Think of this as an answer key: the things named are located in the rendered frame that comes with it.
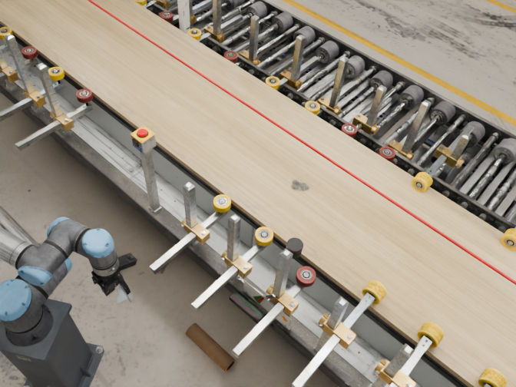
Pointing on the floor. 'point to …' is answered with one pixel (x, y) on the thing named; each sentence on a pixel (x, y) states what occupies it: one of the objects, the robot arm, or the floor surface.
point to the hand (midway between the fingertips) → (120, 288)
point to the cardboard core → (210, 347)
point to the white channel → (183, 15)
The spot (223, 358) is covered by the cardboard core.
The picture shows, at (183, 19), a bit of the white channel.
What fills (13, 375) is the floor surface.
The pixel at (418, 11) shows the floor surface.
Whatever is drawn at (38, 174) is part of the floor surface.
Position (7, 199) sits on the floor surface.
